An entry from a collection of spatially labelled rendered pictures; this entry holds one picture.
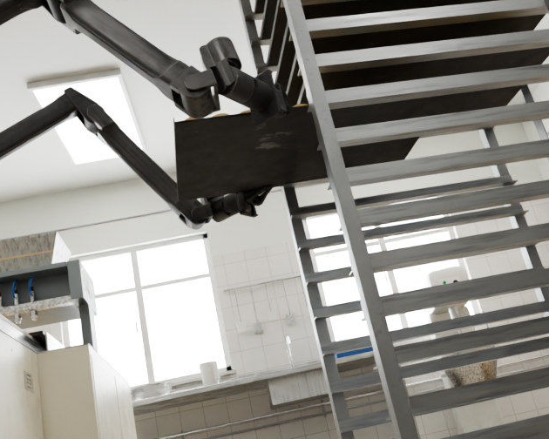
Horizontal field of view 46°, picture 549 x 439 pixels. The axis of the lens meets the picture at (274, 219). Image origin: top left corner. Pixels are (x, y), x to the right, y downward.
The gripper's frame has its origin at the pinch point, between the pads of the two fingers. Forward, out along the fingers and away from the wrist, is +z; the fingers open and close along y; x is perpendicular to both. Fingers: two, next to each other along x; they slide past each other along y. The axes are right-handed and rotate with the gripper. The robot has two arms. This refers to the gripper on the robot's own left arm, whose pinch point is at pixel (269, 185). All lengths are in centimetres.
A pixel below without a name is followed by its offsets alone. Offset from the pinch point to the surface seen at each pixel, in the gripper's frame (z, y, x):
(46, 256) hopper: -129, -28, -23
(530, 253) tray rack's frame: 45, 30, -47
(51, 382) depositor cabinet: -126, 24, -17
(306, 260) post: 2.3, 21.3, -4.9
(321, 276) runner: 4.7, 26.1, -6.7
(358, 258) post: 34, 34, 28
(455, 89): 54, 0, 2
